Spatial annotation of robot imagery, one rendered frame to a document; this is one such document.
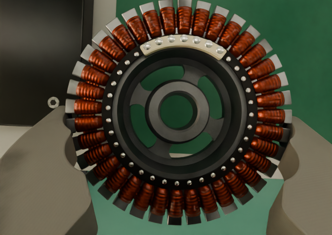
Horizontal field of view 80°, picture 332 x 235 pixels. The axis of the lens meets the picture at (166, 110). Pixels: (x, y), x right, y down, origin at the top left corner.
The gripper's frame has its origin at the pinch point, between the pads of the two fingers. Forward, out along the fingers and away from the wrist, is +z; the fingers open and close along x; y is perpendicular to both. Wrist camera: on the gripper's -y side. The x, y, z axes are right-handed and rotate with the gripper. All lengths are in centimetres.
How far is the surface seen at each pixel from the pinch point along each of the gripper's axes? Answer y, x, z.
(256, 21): -3.8, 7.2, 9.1
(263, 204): 77, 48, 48
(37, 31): -2.6, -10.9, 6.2
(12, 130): 5.6, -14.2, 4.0
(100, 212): 84, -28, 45
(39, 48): -1.4, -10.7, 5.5
